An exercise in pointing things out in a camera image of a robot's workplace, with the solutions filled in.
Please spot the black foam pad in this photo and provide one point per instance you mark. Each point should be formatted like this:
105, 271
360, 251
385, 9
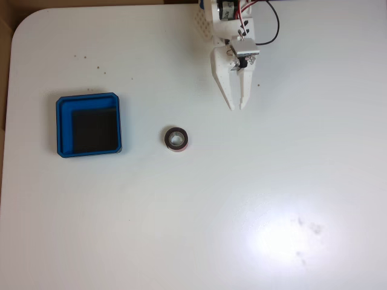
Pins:
93, 130

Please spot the blue square box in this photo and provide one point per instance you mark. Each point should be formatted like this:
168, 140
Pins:
64, 127

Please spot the white camera box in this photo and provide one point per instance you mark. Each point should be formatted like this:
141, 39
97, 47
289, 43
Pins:
245, 46

